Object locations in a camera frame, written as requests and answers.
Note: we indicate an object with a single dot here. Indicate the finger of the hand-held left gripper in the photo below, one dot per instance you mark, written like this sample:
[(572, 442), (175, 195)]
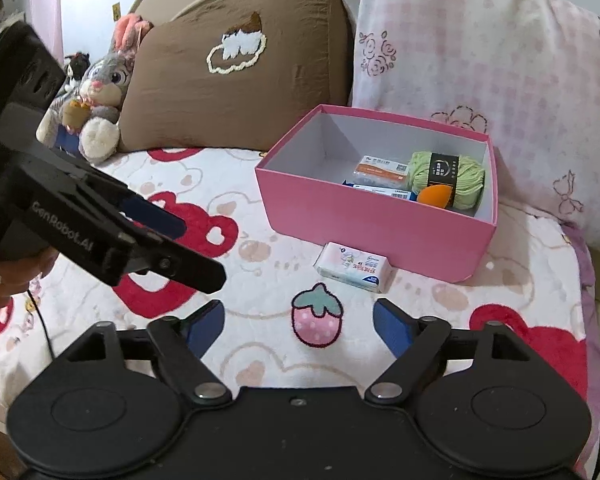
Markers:
[(180, 262), (155, 217)]

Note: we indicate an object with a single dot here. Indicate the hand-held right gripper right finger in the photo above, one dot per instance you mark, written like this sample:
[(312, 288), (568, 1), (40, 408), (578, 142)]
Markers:
[(392, 327)]

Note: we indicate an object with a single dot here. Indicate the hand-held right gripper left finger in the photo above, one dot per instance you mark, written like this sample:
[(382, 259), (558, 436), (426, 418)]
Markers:
[(205, 327)]

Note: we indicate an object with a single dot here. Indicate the pink cardboard box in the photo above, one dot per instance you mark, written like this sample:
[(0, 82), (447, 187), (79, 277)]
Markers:
[(370, 230)]

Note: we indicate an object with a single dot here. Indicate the orange makeup sponge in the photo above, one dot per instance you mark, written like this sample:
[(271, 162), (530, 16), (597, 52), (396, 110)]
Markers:
[(435, 196)]

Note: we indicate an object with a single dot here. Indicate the blue plastic packet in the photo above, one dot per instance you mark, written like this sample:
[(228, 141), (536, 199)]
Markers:
[(375, 189)]

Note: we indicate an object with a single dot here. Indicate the green yarn skein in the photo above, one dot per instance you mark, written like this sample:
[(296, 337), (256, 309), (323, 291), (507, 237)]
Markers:
[(467, 180)]

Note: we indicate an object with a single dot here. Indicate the person's left hand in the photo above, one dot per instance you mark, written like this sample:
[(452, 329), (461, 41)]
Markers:
[(5, 285)]

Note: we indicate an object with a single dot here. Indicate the bear printed blanket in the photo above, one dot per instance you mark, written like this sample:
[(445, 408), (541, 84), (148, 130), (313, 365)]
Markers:
[(260, 280)]

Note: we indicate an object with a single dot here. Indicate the white tissue pack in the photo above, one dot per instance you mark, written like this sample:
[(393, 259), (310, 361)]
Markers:
[(352, 265)]

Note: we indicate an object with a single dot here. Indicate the black and white plush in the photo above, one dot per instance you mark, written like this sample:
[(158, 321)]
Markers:
[(76, 67)]

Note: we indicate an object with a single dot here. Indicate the grey rabbit plush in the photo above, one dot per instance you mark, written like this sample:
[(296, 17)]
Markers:
[(107, 80)]

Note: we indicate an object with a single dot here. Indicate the pink curtain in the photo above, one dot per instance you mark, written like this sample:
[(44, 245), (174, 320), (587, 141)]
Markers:
[(47, 5)]

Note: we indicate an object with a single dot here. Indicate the brown pillow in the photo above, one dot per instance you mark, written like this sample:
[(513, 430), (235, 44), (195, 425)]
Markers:
[(280, 60)]

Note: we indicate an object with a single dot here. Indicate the pink checked pillow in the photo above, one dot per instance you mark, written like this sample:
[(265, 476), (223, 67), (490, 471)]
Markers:
[(480, 60)]

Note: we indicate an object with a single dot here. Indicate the yellow wall sticker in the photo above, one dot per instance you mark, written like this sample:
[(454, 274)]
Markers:
[(116, 12)]

